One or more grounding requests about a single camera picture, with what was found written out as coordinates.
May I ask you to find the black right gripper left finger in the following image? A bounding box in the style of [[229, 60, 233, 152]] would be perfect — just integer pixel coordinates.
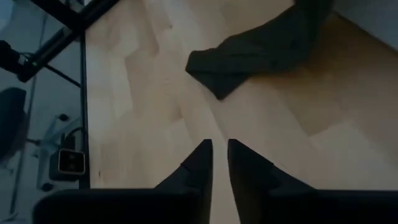
[[32, 138, 214, 224]]

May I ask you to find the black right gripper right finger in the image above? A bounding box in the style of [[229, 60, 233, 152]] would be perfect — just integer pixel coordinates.
[[227, 138, 398, 224]]

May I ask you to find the olive green garment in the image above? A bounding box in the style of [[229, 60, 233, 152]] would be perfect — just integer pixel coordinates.
[[185, 0, 334, 101]]

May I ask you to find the black office chair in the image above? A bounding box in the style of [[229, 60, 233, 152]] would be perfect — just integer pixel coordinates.
[[0, 87, 28, 160]]

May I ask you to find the black table-level camera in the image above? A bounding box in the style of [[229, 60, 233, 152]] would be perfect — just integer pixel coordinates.
[[49, 148, 86, 182]]

